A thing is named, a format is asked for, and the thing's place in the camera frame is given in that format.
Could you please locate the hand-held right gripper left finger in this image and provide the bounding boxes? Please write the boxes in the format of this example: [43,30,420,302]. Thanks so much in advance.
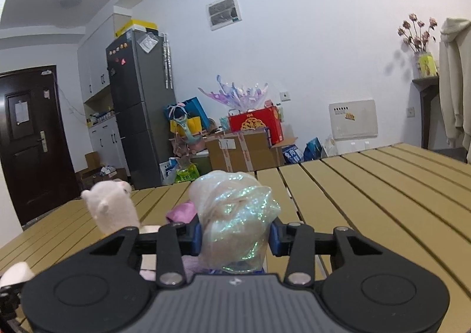
[88,223,203,289]

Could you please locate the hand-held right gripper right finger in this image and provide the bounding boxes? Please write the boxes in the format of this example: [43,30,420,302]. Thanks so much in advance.
[268,218,383,287]

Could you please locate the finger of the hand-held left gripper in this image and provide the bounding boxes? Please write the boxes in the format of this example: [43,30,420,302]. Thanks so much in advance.
[0,283,22,321]

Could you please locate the pink satin scrunchie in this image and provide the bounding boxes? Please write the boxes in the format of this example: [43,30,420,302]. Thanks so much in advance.
[165,202,197,224]

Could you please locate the glittery plastic bag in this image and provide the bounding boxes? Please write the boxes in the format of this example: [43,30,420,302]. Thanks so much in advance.
[189,170,282,275]

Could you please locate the green plastic bag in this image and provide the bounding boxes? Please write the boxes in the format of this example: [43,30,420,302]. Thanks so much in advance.
[175,165,200,184]

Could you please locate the white blue plastic bag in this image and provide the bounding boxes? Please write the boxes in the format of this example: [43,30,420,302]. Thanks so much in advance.
[159,157,181,185]

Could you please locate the green storage box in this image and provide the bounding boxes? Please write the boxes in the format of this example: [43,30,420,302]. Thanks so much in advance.
[189,151,212,171]

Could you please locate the blue snack package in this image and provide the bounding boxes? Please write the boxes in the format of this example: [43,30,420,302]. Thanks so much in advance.
[304,137,324,161]
[282,145,304,165]

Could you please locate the taped cardboard box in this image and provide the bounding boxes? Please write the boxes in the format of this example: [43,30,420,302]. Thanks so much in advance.
[205,128,298,173]

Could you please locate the white plush toy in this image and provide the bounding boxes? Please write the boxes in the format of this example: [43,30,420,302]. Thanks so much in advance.
[81,179,142,238]

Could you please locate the tan slatted folding table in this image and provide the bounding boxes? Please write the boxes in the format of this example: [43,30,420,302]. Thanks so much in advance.
[0,142,471,333]

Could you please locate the yellow gift bag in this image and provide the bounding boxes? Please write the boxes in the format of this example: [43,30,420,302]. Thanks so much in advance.
[170,116,202,137]

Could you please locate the red gift box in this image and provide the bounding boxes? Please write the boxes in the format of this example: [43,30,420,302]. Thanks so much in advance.
[228,106,284,145]

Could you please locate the open cardboard box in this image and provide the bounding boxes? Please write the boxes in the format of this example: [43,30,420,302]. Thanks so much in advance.
[75,152,128,191]

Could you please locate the dark brown door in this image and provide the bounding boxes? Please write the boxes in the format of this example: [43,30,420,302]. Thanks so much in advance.
[0,65,79,227]

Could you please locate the blue gift bag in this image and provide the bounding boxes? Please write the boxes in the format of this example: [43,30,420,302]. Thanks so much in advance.
[164,97,210,131]

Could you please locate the grey refrigerator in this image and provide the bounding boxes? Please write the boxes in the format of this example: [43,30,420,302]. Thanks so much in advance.
[106,29,179,190]

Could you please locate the iridescent bouquet wrap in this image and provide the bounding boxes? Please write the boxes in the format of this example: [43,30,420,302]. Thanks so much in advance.
[198,75,269,113]

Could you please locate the silver foil strips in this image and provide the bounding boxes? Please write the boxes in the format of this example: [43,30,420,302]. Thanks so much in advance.
[163,33,174,90]

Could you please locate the paper sheet on door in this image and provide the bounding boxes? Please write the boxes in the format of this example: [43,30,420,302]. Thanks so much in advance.
[15,101,29,124]

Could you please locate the white kitchen cabinet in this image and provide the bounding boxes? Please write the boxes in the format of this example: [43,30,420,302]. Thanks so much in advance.
[77,6,131,176]

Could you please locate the dark wooden console table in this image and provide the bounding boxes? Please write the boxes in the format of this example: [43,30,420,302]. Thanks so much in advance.
[412,76,441,150]

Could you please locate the yellow white box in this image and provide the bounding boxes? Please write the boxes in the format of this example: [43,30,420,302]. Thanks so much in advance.
[113,6,159,38]

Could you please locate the beige hooded jacket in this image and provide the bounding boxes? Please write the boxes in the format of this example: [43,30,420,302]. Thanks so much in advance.
[439,17,471,164]

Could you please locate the yellow vase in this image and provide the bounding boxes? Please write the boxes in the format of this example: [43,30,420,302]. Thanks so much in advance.
[415,51,438,78]

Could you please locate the dried flowers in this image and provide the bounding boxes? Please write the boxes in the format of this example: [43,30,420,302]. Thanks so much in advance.
[397,13,438,54]

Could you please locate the wall electrical panel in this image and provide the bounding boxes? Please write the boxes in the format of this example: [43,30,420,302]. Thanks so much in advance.
[206,0,242,31]

